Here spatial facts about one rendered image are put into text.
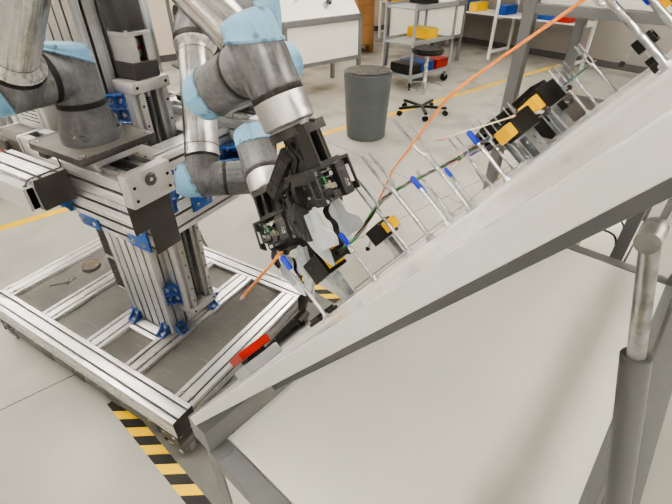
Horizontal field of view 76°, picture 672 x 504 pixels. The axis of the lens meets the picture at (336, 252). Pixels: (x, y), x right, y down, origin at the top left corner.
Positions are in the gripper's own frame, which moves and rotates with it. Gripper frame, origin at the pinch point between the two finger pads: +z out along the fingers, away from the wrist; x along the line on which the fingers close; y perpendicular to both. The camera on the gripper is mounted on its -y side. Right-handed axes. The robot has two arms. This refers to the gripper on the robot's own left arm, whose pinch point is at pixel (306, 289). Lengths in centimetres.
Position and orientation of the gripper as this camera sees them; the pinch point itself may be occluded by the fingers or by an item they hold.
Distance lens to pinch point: 81.1
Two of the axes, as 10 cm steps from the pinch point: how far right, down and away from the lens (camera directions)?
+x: 8.9, -3.9, -2.3
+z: 3.3, 9.0, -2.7
